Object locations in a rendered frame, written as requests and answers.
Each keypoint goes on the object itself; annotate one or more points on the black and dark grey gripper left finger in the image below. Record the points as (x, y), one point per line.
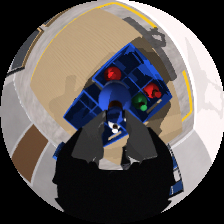
(84, 146)

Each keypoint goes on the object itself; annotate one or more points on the blue crate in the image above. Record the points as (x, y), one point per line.
(140, 76)
(76, 115)

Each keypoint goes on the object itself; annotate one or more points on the green bottle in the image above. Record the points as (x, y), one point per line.
(139, 101)

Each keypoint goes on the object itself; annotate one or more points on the red bottle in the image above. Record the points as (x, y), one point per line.
(152, 89)
(112, 76)

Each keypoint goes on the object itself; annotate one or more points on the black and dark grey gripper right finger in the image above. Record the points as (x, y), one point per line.
(146, 147)

